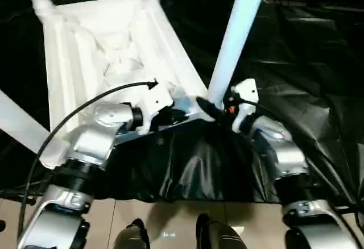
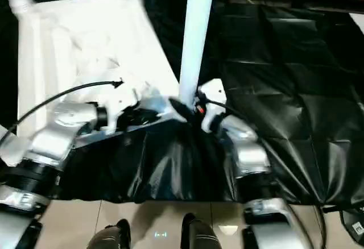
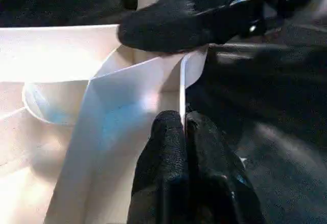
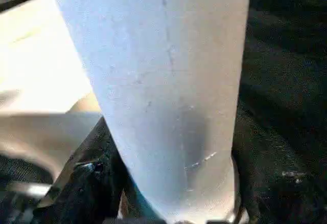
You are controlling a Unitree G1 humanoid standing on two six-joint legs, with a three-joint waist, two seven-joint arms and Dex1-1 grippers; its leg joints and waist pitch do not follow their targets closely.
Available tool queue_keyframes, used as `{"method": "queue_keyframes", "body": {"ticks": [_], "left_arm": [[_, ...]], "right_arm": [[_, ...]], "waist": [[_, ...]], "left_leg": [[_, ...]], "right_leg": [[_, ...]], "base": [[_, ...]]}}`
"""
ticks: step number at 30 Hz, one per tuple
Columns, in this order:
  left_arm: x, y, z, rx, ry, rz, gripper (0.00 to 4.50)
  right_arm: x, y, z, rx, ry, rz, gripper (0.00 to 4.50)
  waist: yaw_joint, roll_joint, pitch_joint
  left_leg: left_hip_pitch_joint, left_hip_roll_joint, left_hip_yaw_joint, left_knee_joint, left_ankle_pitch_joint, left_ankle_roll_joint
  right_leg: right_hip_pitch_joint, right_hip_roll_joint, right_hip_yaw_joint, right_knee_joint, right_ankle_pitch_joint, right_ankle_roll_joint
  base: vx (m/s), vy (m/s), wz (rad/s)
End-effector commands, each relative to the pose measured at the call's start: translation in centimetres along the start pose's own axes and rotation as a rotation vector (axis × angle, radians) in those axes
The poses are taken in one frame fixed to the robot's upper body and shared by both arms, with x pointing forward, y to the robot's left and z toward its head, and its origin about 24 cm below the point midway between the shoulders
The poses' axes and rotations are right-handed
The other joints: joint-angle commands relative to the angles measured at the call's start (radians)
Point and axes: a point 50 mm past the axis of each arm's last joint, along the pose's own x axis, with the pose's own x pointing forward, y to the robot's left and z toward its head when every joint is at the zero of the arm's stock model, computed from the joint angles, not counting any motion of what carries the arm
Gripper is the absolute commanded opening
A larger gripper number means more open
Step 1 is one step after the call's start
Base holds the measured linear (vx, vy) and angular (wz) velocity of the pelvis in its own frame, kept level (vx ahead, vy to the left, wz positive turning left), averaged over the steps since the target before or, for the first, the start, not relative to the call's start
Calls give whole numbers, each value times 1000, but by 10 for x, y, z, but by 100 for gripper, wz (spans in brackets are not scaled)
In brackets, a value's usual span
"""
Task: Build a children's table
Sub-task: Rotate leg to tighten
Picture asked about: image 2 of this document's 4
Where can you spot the black left robot foot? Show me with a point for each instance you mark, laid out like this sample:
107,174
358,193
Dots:
111,237

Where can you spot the black work mat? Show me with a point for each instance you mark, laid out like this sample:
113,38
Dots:
296,90

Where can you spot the white plastic table top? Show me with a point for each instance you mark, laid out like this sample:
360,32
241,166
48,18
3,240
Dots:
85,44

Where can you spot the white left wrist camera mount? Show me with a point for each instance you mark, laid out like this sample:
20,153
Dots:
120,104

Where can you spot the black metal stand leg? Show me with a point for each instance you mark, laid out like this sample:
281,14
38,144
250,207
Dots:
347,223

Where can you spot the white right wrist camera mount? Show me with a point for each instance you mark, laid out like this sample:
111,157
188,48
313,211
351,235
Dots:
211,98

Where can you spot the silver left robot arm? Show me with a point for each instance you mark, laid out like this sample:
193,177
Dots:
51,146

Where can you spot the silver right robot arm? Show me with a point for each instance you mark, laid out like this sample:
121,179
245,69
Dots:
250,164

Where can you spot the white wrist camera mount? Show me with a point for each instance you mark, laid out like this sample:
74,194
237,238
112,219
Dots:
211,98
120,104

